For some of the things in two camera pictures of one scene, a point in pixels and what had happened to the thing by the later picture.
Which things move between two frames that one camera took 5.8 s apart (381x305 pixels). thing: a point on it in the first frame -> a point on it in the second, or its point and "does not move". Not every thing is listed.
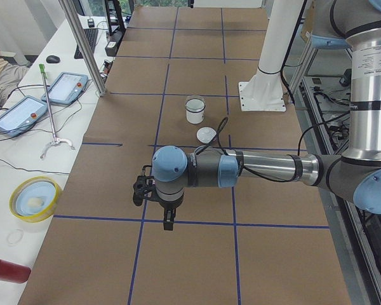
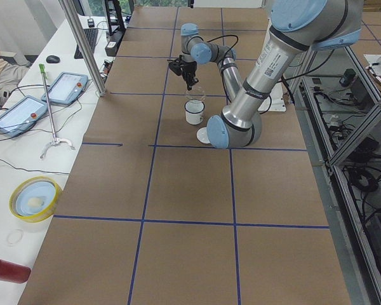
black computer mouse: x=53 y=59 does not move
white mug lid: x=205 y=135 does not move
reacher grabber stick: x=56 y=141 does not move
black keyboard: x=91 y=35 does not move
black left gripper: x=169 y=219 -> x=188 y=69
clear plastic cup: x=195 y=103 -> x=195 y=93
